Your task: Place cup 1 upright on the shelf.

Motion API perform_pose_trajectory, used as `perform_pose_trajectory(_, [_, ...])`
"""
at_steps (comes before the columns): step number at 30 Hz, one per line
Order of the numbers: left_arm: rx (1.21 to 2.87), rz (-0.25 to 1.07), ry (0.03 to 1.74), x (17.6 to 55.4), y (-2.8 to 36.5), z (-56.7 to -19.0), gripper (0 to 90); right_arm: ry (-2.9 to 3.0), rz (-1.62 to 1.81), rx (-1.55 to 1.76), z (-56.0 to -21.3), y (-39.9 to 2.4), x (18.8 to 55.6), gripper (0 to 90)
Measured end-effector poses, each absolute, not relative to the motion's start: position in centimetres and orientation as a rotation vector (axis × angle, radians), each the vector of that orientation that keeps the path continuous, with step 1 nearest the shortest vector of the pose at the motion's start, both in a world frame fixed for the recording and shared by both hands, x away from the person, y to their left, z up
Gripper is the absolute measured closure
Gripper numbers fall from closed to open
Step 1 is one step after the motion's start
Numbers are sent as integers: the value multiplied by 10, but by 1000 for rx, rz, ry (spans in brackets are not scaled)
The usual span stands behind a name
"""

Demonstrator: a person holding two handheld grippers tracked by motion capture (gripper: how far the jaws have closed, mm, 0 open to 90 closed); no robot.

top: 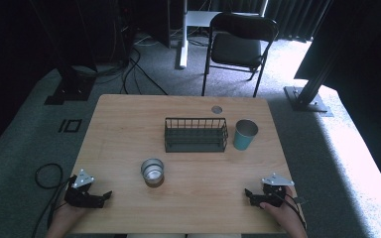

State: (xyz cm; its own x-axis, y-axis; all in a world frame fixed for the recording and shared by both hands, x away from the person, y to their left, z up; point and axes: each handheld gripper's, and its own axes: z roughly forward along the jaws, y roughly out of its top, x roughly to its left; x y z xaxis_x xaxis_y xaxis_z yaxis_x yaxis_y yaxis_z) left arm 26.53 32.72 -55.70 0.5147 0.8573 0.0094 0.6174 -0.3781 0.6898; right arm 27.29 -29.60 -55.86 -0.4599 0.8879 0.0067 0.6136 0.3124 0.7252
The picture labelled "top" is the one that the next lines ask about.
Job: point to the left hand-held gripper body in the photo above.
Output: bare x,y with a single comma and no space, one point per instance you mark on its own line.
79,195

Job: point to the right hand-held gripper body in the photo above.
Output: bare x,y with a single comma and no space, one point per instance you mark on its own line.
274,193

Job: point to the teal metal cup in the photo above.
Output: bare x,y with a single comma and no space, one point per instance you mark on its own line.
243,142

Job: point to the short silver metal cup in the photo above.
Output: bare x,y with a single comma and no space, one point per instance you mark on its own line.
152,172

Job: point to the person's right hand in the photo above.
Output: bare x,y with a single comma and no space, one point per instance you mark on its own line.
282,214

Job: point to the person's left hand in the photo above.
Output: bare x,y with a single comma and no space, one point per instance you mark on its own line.
66,214

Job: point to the black metal stand with base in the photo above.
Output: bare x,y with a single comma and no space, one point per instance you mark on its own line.
307,95
71,89

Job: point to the black folding chair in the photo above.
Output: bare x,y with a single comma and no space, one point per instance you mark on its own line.
236,49

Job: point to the dark pleated curtain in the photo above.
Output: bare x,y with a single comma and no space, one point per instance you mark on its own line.
294,16

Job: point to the white desk frame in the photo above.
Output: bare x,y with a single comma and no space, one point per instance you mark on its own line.
183,49

